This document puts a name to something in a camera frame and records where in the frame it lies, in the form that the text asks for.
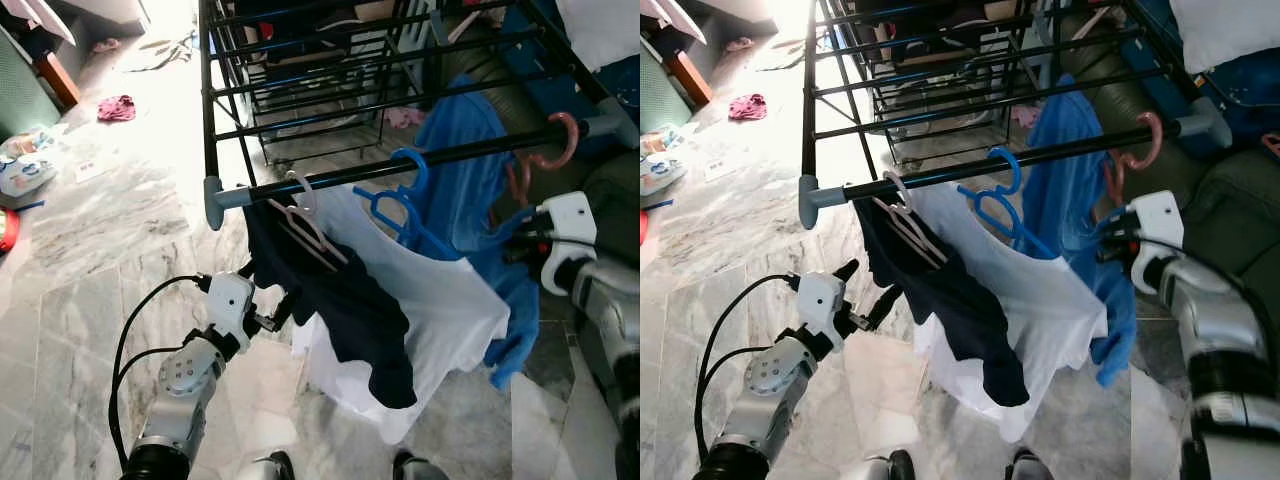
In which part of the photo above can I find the dark green cabinet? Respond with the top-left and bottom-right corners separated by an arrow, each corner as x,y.
640,40 -> 691,131
0,25 -> 61,141

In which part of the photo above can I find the bright blue garment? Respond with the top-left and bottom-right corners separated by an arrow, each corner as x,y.
1020,72 -> 1139,389
410,75 -> 541,391

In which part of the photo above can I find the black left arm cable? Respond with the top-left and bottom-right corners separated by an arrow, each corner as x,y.
108,275 -> 216,471
695,275 -> 806,466

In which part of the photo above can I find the reddish plastic clothes hanger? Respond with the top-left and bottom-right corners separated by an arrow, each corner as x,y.
510,110 -> 581,206
1105,110 -> 1164,206

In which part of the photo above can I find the black shirt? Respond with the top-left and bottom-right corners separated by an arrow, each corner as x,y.
855,195 -> 1031,408
243,190 -> 419,409

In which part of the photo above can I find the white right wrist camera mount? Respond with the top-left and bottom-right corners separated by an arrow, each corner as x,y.
537,192 -> 599,296
1128,190 -> 1186,293

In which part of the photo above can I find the white pink-edged panel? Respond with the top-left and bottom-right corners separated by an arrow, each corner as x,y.
0,0 -> 76,46
640,0 -> 706,43

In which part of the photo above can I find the beige floor cloth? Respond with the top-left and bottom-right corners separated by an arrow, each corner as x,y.
760,38 -> 806,71
125,35 -> 196,73

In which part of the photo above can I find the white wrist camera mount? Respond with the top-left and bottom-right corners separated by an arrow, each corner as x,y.
1128,190 -> 1186,293
797,270 -> 849,346
537,192 -> 599,296
205,270 -> 256,351

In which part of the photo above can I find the brown wooden post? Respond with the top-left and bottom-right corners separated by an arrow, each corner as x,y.
665,50 -> 713,106
35,50 -> 81,109

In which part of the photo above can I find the blue plastic clothes hanger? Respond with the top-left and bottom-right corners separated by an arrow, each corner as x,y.
352,148 -> 461,261
957,147 -> 1056,261

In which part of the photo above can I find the white printed plastic bag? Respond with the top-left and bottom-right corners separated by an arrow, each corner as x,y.
640,125 -> 686,196
0,125 -> 61,206

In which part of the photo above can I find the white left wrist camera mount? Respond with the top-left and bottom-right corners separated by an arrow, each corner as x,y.
797,270 -> 849,346
205,270 -> 256,351

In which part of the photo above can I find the robot left leg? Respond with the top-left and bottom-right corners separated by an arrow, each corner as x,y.
240,450 -> 296,480
860,450 -> 916,480

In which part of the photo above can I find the robot leg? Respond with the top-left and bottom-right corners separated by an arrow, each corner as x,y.
860,450 -> 916,480
240,450 -> 296,480
1005,448 -> 1056,480
392,450 -> 451,480

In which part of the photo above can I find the white pillow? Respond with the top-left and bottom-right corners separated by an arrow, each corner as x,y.
555,0 -> 641,71
1170,0 -> 1280,73

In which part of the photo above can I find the pale plastic clothes hanger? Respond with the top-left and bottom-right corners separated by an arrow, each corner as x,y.
872,170 -> 946,271
268,170 -> 346,271

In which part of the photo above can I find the black metal drying rack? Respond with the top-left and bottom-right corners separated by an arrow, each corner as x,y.
798,0 -> 1280,231
198,0 -> 641,231

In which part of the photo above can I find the white shirt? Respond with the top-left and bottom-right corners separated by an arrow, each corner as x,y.
905,180 -> 1109,444
290,180 -> 511,446

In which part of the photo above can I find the robot right leg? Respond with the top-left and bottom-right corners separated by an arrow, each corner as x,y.
1005,448 -> 1056,480
392,450 -> 451,480

